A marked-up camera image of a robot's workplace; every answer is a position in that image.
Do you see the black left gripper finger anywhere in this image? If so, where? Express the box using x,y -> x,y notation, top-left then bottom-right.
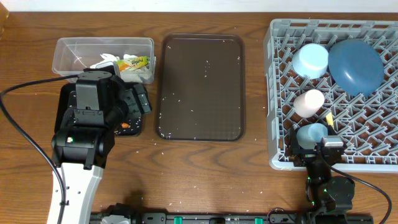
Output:
133,83 -> 152,114
124,90 -> 142,117

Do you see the light blue plastic cup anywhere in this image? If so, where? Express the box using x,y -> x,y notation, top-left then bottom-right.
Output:
297,123 -> 328,149

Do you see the aluminium foil ball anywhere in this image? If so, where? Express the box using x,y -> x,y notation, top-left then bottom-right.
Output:
90,54 -> 154,84

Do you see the yellow green snack wrapper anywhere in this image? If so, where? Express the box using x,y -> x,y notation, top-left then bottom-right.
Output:
116,56 -> 149,72

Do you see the cream plastic spoon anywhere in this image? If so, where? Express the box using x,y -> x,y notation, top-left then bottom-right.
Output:
325,112 -> 334,128

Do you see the pink plastic cup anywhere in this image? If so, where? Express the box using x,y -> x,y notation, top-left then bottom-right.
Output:
294,90 -> 325,118

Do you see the light blue bowl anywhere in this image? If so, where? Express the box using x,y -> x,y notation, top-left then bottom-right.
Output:
292,44 -> 329,79

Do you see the dark blue plate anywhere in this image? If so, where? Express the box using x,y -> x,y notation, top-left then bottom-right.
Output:
328,39 -> 384,96

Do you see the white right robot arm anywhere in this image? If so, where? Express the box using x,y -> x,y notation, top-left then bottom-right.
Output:
285,126 -> 355,223

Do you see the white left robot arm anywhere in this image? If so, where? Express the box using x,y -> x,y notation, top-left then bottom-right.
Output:
47,72 -> 152,223

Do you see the black waste tray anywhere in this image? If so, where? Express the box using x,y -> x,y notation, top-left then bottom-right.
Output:
54,83 -> 143,136

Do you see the clear plastic waste bin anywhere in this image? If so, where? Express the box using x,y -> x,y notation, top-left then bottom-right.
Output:
52,37 -> 156,76

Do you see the grey plastic dishwasher rack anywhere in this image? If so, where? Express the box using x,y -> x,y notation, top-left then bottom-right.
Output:
263,19 -> 397,173

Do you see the dark brown serving tray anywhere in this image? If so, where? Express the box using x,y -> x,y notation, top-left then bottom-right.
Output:
155,34 -> 246,142

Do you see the black rail at table edge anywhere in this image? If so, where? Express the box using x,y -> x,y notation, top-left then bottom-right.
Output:
89,203 -> 374,224

